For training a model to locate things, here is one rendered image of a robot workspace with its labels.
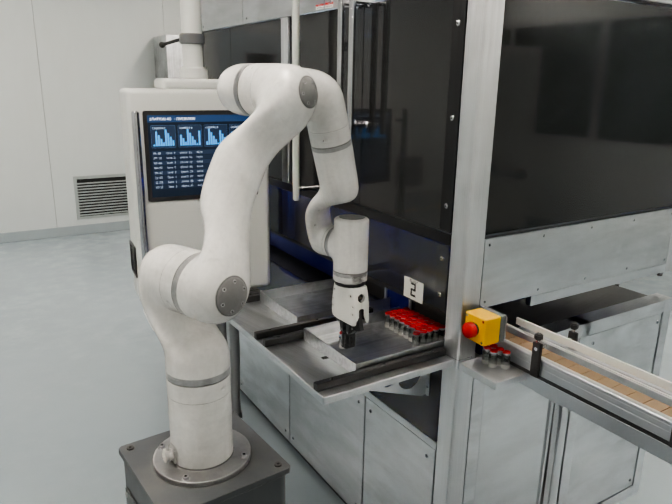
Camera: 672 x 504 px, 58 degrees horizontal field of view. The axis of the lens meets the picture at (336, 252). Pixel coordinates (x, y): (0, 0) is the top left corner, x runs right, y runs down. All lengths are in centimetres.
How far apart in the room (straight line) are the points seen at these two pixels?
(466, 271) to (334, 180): 44
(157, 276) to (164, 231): 111
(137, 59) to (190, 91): 465
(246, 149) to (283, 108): 10
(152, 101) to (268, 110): 110
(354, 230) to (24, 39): 553
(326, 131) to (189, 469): 72
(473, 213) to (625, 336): 89
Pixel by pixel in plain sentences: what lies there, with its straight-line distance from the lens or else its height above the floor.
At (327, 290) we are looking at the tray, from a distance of 210.
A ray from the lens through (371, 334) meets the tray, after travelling 175.
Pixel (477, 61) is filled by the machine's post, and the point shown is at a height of 163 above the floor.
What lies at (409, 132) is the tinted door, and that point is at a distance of 168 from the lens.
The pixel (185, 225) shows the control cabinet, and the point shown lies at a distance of 223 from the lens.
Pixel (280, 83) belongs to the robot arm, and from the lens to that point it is 111.
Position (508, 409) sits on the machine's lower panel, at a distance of 188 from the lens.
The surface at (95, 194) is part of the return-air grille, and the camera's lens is 680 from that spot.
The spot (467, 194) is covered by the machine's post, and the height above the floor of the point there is 132.
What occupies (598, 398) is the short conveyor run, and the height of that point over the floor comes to 91.
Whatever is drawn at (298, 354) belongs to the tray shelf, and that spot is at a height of 88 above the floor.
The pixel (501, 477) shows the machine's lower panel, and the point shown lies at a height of 44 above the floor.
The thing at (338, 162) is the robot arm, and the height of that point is 141.
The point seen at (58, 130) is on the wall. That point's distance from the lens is 669.
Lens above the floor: 158
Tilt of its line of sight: 16 degrees down
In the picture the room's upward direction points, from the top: 1 degrees clockwise
